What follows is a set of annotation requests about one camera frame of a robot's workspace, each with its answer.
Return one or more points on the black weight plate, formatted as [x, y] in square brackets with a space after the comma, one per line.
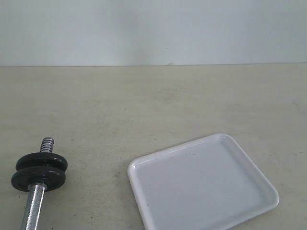
[42, 159]

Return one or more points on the chrome threaded dumbbell bar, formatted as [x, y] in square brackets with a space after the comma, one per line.
[33, 206]

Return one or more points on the white rectangular tray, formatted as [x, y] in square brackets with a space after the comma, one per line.
[205, 184]

